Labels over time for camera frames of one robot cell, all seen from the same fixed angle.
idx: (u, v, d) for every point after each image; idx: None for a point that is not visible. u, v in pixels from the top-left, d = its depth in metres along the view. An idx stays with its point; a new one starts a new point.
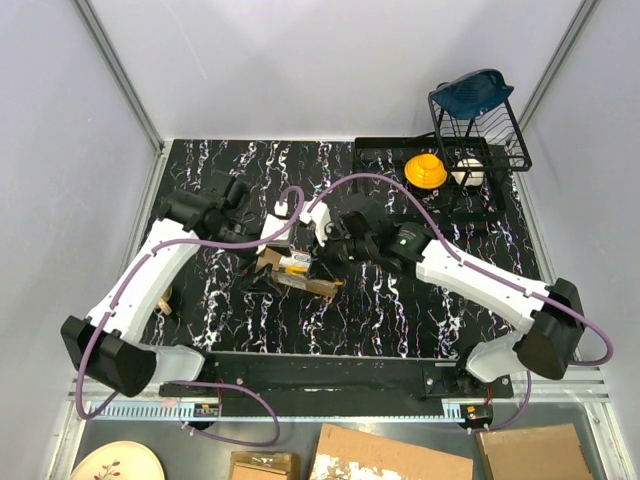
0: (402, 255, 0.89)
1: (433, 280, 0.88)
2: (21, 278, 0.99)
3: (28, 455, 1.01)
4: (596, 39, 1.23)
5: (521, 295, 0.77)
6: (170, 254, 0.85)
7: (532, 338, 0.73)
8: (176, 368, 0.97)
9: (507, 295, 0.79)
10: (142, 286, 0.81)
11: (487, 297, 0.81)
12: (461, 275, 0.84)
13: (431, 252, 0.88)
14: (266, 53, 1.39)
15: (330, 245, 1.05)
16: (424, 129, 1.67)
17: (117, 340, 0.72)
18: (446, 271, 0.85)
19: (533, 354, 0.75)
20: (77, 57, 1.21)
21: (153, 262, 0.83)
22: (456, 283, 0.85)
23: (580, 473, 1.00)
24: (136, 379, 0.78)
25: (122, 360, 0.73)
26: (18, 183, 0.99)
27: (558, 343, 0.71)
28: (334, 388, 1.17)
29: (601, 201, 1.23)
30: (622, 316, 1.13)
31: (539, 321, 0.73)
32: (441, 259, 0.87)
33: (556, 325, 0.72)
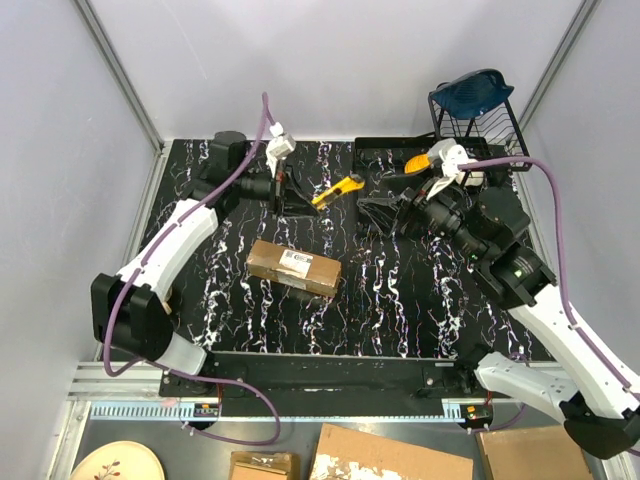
0: (512, 288, 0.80)
1: (527, 322, 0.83)
2: (21, 277, 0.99)
3: (29, 454, 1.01)
4: (597, 39, 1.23)
5: (620, 387, 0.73)
6: (195, 224, 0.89)
7: (609, 426, 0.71)
8: (182, 354, 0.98)
9: (605, 381, 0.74)
10: (169, 249, 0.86)
11: (582, 371, 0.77)
12: (568, 338, 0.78)
13: (545, 294, 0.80)
14: (267, 53, 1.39)
15: (433, 205, 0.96)
16: (424, 129, 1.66)
17: (144, 292, 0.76)
18: (552, 327, 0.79)
19: (596, 434, 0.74)
20: (78, 56, 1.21)
21: (179, 231, 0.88)
22: (554, 339, 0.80)
23: (580, 473, 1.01)
24: (154, 344, 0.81)
25: (148, 315, 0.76)
26: (18, 182, 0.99)
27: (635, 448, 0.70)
28: (334, 388, 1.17)
29: (602, 201, 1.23)
30: (624, 317, 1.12)
31: (630, 422, 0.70)
32: (552, 312, 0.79)
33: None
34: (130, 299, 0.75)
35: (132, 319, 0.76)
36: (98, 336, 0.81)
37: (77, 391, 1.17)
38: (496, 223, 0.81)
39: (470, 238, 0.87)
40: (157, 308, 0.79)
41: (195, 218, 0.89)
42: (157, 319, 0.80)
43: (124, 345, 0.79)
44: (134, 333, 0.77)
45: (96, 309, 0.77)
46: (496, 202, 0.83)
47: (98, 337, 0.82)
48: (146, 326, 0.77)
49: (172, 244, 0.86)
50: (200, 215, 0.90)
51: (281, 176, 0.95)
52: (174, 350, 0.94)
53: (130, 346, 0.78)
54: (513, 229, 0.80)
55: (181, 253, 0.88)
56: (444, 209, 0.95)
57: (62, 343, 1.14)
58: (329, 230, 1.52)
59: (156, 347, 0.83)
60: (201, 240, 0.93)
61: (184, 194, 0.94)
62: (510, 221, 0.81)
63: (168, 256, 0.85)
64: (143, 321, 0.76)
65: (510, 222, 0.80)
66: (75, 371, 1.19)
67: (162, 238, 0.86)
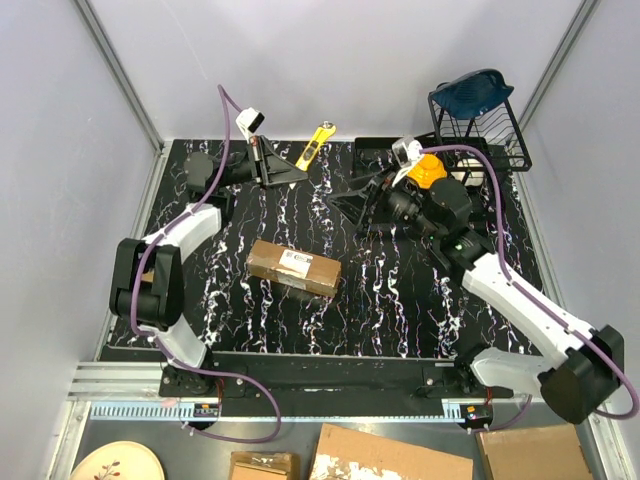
0: (454, 260, 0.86)
1: (476, 290, 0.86)
2: (21, 278, 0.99)
3: (29, 454, 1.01)
4: (597, 39, 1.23)
5: (562, 329, 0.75)
6: (205, 216, 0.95)
7: (558, 371, 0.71)
8: (188, 340, 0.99)
9: (547, 325, 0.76)
10: (185, 231, 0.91)
11: (528, 325, 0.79)
12: (509, 294, 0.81)
13: (485, 263, 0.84)
14: (267, 53, 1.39)
15: (393, 193, 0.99)
16: (424, 129, 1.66)
17: (170, 249, 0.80)
18: (492, 287, 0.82)
19: (557, 389, 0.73)
20: (78, 57, 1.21)
21: (192, 219, 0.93)
22: (499, 299, 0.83)
23: (580, 473, 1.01)
24: (173, 309, 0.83)
25: (174, 270, 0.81)
26: (19, 182, 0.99)
27: (588, 386, 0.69)
28: (334, 388, 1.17)
29: (602, 201, 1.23)
30: (624, 317, 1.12)
31: (573, 359, 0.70)
32: (490, 272, 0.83)
33: (589, 368, 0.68)
34: (160, 252, 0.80)
35: (159, 272, 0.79)
36: (112, 304, 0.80)
37: (77, 391, 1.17)
38: (443, 207, 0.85)
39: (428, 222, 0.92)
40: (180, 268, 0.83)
41: (204, 212, 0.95)
42: (179, 285, 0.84)
43: (145, 304, 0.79)
44: (160, 287, 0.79)
45: (119, 269, 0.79)
46: (443, 188, 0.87)
47: (112, 308, 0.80)
48: (171, 280, 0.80)
49: (186, 228, 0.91)
50: (209, 209, 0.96)
51: (256, 139, 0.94)
52: (182, 334, 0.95)
53: (152, 304, 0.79)
54: (459, 213, 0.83)
55: (192, 238, 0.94)
56: (405, 197, 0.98)
57: (62, 342, 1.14)
58: (329, 230, 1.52)
59: (174, 315, 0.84)
60: (207, 233, 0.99)
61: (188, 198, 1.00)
62: (456, 205, 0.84)
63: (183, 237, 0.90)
64: (170, 273, 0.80)
65: (454, 205, 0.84)
66: (75, 371, 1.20)
67: (177, 221, 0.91)
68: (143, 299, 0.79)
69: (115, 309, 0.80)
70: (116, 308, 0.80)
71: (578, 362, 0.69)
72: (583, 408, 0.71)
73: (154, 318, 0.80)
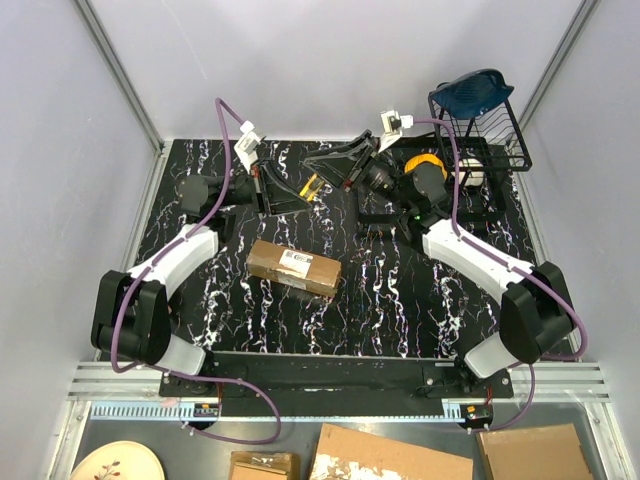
0: (414, 231, 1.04)
1: (436, 253, 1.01)
2: (20, 277, 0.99)
3: (28, 454, 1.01)
4: (598, 38, 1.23)
5: (504, 268, 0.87)
6: (200, 243, 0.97)
7: (504, 305, 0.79)
8: (182, 355, 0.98)
9: (492, 267, 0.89)
10: (176, 259, 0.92)
11: (478, 271, 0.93)
12: (458, 249, 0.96)
13: (438, 227, 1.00)
14: (267, 53, 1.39)
15: (374, 165, 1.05)
16: (424, 129, 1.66)
17: (154, 287, 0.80)
18: (446, 245, 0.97)
19: (511, 327, 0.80)
20: (78, 56, 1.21)
21: (185, 245, 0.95)
22: (455, 256, 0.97)
23: (581, 474, 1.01)
24: (156, 347, 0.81)
25: (157, 309, 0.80)
26: (18, 182, 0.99)
27: (527, 314, 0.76)
28: (334, 388, 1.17)
29: (602, 201, 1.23)
30: (623, 317, 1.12)
31: (511, 289, 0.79)
32: (444, 233, 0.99)
33: (528, 296, 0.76)
34: (145, 289, 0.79)
35: (141, 311, 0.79)
36: (94, 339, 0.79)
37: (77, 391, 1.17)
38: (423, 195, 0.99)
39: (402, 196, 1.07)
40: (164, 307, 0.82)
41: (198, 239, 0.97)
42: (163, 322, 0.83)
43: (126, 342, 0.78)
44: (141, 326, 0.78)
45: (102, 304, 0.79)
46: (426, 173, 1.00)
47: (94, 342, 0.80)
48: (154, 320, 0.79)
49: (178, 255, 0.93)
50: (205, 237, 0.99)
51: (256, 171, 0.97)
52: (175, 353, 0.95)
53: (133, 342, 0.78)
54: (434, 199, 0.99)
55: (184, 264, 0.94)
56: (385, 168, 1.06)
57: (63, 342, 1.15)
58: (329, 230, 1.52)
59: (158, 352, 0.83)
60: (200, 260, 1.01)
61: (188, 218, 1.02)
62: (433, 194, 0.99)
63: (174, 264, 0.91)
64: (153, 313, 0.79)
65: (431, 194, 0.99)
66: (75, 371, 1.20)
67: (168, 249, 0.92)
68: (124, 336, 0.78)
69: (96, 343, 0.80)
70: (98, 343, 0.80)
71: (517, 290, 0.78)
72: (535, 338, 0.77)
73: (135, 356, 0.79)
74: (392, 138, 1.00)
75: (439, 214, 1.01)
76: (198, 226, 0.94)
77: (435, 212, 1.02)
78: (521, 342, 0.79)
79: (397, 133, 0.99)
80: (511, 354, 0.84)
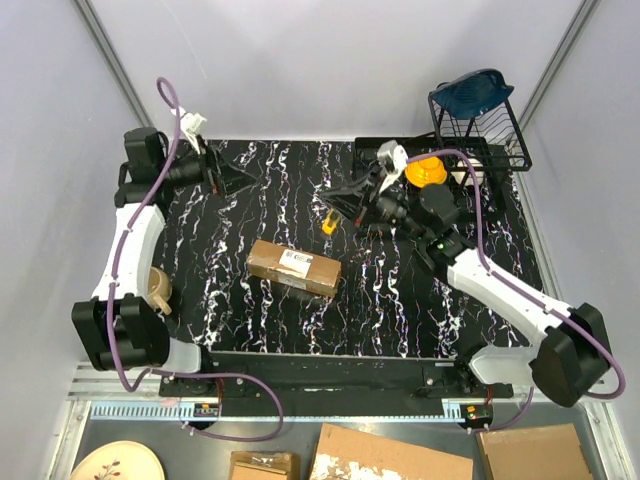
0: (437, 258, 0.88)
1: (462, 286, 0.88)
2: (20, 276, 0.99)
3: (28, 455, 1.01)
4: (597, 38, 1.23)
5: (540, 309, 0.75)
6: (145, 224, 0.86)
7: (541, 349, 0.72)
8: (181, 356, 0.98)
9: (526, 307, 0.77)
10: (133, 257, 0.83)
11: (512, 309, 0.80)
12: (487, 285, 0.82)
13: (464, 257, 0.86)
14: (266, 52, 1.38)
15: (381, 197, 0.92)
16: (424, 129, 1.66)
17: (133, 303, 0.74)
18: (471, 278, 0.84)
19: (546, 370, 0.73)
20: (78, 56, 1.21)
21: (133, 236, 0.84)
22: (484, 292, 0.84)
23: (580, 473, 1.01)
24: (161, 345, 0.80)
25: (146, 315, 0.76)
26: (18, 182, 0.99)
27: (567, 362, 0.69)
28: (334, 388, 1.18)
29: (601, 201, 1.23)
30: (623, 317, 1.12)
31: (548, 333, 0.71)
32: (471, 266, 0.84)
33: (569, 344, 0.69)
34: (124, 305, 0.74)
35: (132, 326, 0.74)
36: (97, 365, 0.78)
37: (77, 391, 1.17)
38: (432, 213, 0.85)
39: (415, 224, 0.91)
40: (149, 309, 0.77)
41: (144, 219, 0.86)
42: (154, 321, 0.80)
43: (132, 355, 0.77)
44: (138, 340, 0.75)
45: (88, 335, 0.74)
46: (433, 194, 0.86)
47: (99, 365, 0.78)
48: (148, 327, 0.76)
49: (134, 249, 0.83)
50: (147, 214, 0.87)
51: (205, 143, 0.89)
52: (175, 354, 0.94)
53: (141, 353, 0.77)
54: (448, 219, 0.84)
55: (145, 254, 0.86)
56: (393, 200, 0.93)
57: (62, 342, 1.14)
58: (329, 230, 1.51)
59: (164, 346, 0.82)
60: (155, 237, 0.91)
61: (118, 201, 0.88)
62: (443, 212, 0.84)
63: (136, 260, 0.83)
64: (145, 322, 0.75)
65: (442, 212, 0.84)
66: (75, 371, 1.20)
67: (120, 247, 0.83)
68: (127, 350, 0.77)
69: (101, 365, 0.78)
70: (102, 365, 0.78)
71: (557, 336, 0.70)
72: (572, 385, 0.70)
73: (145, 362, 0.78)
74: (391, 180, 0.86)
75: (465, 242, 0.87)
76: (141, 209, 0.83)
77: (459, 239, 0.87)
78: (556, 386, 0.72)
79: (394, 173, 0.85)
80: (542, 393, 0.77)
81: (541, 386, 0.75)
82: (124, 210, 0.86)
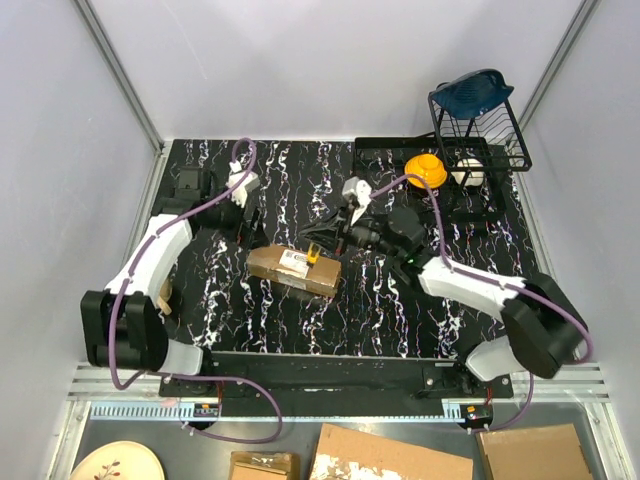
0: (411, 275, 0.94)
1: (437, 291, 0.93)
2: (20, 276, 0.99)
3: (29, 455, 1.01)
4: (597, 38, 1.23)
5: (497, 287, 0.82)
6: (173, 234, 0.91)
7: (505, 322, 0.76)
8: (181, 356, 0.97)
9: (487, 289, 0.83)
10: (151, 262, 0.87)
11: (476, 296, 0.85)
12: (452, 281, 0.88)
13: (430, 266, 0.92)
14: (266, 53, 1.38)
15: (355, 225, 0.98)
16: (424, 129, 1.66)
17: (137, 302, 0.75)
18: (437, 278, 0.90)
19: (520, 345, 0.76)
20: (78, 56, 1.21)
21: (158, 242, 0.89)
22: (454, 290, 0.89)
23: (580, 473, 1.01)
24: (156, 353, 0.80)
25: (149, 316, 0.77)
26: (18, 182, 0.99)
27: (530, 327, 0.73)
28: (334, 388, 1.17)
29: (601, 202, 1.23)
30: (622, 317, 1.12)
31: (506, 304, 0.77)
32: (436, 268, 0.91)
33: (525, 309, 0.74)
34: (129, 302, 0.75)
35: (132, 326, 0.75)
36: (92, 359, 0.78)
37: (77, 391, 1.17)
38: (400, 234, 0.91)
39: (387, 244, 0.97)
40: (154, 312, 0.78)
41: (172, 232, 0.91)
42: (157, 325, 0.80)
43: (125, 356, 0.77)
44: (135, 341, 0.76)
45: (89, 327, 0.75)
46: (400, 216, 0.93)
47: (93, 361, 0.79)
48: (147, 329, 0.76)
49: (155, 255, 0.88)
50: (177, 226, 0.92)
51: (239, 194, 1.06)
52: (174, 357, 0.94)
53: (134, 355, 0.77)
54: (416, 236, 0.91)
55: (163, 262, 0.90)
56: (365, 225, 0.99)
57: (62, 342, 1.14)
58: None
59: (160, 353, 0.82)
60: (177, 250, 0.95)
61: (155, 212, 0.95)
62: (411, 231, 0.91)
63: (153, 264, 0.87)
64: (145, 324, 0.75)
65: (410, 232, 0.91)
66: (75, 371, 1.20)
67: (142, 251, 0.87)
68: (122, 351, 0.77)
69: (95, 362, 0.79)
70: (97, 362, 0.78)
71: (512, 303, 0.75)
72: (546, 351, 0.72)
73: (138, 366, 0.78)
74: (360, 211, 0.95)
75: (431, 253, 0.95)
76: (178, 220, 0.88)
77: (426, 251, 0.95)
78: (534, 356, 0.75)
79: (362, 207, 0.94)
80: (530, 372, 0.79)
81: (524, 362, 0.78)
82: (159, 219, 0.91)
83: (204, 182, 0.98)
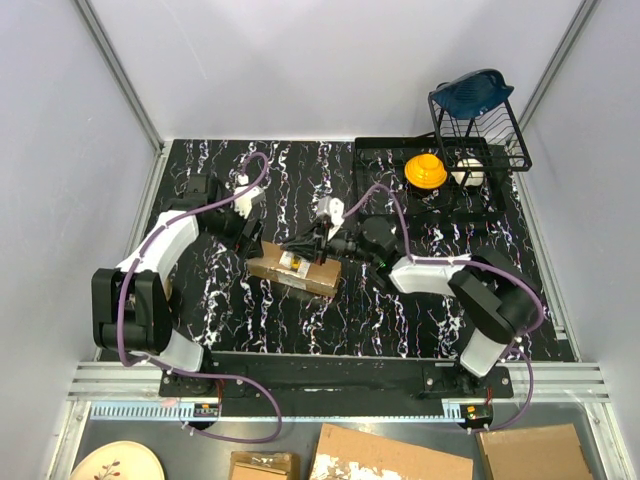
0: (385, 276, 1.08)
1: (409, 285, 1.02)
2: (20, 277, 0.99)
3: (28, 455, 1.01)
4: (597, 38, 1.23)
5: (448, 265, 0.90)
6: (182, 227, 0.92)
7: (456, 292, 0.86)
8: (182, 350, 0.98)
9: (442, 269, 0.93)
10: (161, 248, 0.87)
11: (435, 279, 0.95)
12: (416, 272, 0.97)
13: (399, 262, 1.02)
14: (266, 53, 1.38)
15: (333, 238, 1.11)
16: (424, 129, 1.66)
17: (147, 278, 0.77)
18: (403, 272, 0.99)
19: (474, 313, 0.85)
20: (78, 56, 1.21)
21: (167, 233, 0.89)
22: (422, 280, 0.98)
23: (581, 473, 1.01)
24: (161, 334, 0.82)
25: (156, 295, 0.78)
26: (18, 182, 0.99)
27: (475, 293, 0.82)
28: (334, 388, 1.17)
29: (601, 201, 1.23)
30: (622, 317, 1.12)
31: (455, 276, 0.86)
32: (402, 264, 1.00)
33: (468, 277, 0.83)
34: (140, 278, 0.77)
35: (141, 302, 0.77)
36: (97, 339, 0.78)
37: (77, 391, 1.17)
38: (375, 242, 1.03)
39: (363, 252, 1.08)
40: (161, 291, 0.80)
41: (182, 224, 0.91)
42: (163, 308, 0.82)
43: (130, 334, 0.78)
44: (143, 317, 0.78)
45: (98, 303, 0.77)
46: (373, 226, 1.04)
47: (98, 341, 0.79)
48: (154, 307, 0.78)
49: (164, 243, 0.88)
50: (187, 220, 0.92)
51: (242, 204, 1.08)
52: (175, 347, 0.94)
53: (139, 334, 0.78)
54: (387, 243, 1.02)
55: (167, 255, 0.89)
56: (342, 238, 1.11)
57: (63, 342, 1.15)
58: None
59: (164, 338, 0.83)
60: (184, 244, 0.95)
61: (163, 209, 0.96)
62: (384, 240, 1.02)
63: (161, 252, 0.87)
64: (152, 300, 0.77)
65: (383, 240, 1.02)
66: (75, 371, 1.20)
67: (152, 238, 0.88)
68: (128, 329, 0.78)
69: (100, 341, 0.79)
70: (102, 341, 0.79)
71: (460, 275, 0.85)
72: (502, 317, 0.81)
73: (142, 346, 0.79)
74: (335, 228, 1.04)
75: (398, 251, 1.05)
76: (186, 215, 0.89)
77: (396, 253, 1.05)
78: (488, 321, 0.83)
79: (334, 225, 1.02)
80: (493, 340, 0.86)
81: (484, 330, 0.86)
82: (167, 212, 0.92)
83: (212, 188, 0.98)
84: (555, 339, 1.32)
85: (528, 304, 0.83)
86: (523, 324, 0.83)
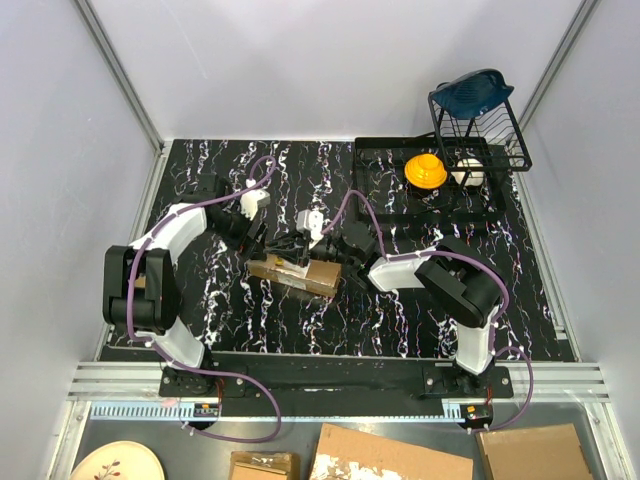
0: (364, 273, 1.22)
1: (389, 285, 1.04)
2: (19, 277, 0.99)
3: (28, 455, 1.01)
4: (597, 38, 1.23)
5: (415, 258, 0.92)
6: (192, 218, 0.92)
7: (424, 283, 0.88)
8: (185, 343, 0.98)
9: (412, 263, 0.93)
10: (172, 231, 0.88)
11: (406, 273, 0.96)
12: (390, 270, 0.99)
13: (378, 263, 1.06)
14: (266, 52, 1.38)
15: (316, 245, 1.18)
16: (424, 129, 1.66)
17: (157, 254, 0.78)
18: (379, 271, 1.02)
19: (443, 301, 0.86)
20: (78, 55, 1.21)
21: (179, 220, 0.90)
22: (398, 278, 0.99)
23: (581, 473, 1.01)
24: (167, 313, 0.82)
25: (167, 272, 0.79)
26: (18, 183, 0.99)
27: (441, 280, 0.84)
28: (334, 388, 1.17)
29: (602, 201, 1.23)
30: (622, 317, 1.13)
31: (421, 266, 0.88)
32: (379, 264, 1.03)
33: (431, 266, 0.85)
34: (151, 254, 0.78)
35: (152, 277, 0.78)
36: (105, 313, 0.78)
37: (77, 391, 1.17)
38: (355, 247, 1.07)
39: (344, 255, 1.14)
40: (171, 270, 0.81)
41: (192, 214, 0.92)
42: (171, 290, 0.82)
43: (137, 310, 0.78)
44: (152, 292, 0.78)
45: (109, 277, 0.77)
46: (352, 231, 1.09)
47: (106, 317, 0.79)
48: (164, 283, 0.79)
49: (174, 228, 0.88)
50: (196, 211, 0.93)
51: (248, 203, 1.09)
52: (178, 336, 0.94)
53: (147, 309, 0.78)
54: (368, 248, 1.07)
55: (179, 240, 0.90)
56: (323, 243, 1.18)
57: (63, 342, 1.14)
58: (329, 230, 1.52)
59: (169, 319, 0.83)
60: (193, 234, 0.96)
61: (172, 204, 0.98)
62: (363, 244, 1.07)
63: (172, 236, 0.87)
64: (162, 276, 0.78)
65: (363, 244, 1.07)
66: (75, 371, 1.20)
67: (163, 224, 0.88)
68: (136, 304, 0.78)
69: (109, 316, 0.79)
70: (111, 315, 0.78)
71: (426, 264, 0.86)
72: (469, 301, 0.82)
73: (149, 321, 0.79)
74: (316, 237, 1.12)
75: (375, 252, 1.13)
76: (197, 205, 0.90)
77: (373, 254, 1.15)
78: (457, 308, 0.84)
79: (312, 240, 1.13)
80: (467, 326, 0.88)
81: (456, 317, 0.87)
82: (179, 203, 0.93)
83: (220, 187, 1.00)
84: (556, 339, 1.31)
85: (492, 285, 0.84)
86: (491, 306, 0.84)
